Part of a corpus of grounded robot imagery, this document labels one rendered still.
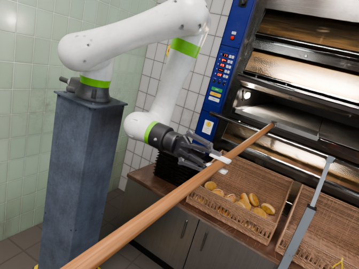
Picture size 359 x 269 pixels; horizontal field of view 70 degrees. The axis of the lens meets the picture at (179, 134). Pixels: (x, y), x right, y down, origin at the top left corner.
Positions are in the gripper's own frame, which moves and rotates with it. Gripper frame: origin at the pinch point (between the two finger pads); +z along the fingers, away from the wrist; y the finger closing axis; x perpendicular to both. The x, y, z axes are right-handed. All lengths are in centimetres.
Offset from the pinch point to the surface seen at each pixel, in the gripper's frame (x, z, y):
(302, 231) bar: -52, 36, 35
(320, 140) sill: -112, 30, 0
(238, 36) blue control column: -110, -45, -50
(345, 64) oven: -112, 25, -48
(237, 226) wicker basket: -63, 6, 57
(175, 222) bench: -58, -30, 74
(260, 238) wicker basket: -63, 21, 56
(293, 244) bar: -52, 35, 43
